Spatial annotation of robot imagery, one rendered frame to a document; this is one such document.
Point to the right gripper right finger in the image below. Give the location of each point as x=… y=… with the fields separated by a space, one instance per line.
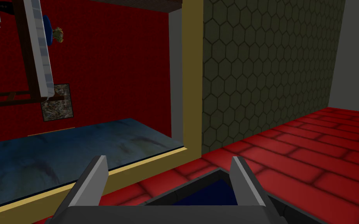
x=245 y=189

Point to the blue vase with plant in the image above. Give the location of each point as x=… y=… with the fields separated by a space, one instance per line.
x=48 y=31

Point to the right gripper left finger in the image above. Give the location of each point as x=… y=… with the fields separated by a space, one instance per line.
x=89 y=186

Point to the black bin with blue inside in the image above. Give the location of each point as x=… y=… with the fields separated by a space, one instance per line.
x=209 y=193

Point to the mottled grey wall picture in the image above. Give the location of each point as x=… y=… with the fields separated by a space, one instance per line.
x=58 y=109

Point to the dark wooden table, grey top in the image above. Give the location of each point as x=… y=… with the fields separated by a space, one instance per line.
x=39 y=46

